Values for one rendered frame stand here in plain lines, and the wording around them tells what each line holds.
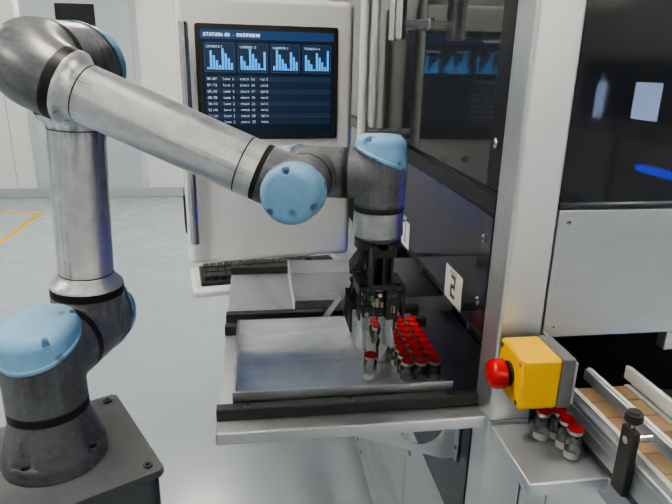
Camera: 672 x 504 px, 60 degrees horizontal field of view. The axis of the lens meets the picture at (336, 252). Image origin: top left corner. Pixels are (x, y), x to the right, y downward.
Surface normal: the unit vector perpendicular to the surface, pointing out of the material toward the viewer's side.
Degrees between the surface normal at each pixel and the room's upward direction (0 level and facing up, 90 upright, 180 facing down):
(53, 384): 90
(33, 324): 7
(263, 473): 0
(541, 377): 90
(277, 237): 90
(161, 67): 90
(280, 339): 0
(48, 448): 73
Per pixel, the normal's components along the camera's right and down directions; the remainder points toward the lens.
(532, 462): 0.02, -0.95
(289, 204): -0.12, 0.31
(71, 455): 0.70, -0.07
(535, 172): 0.14, 0.31
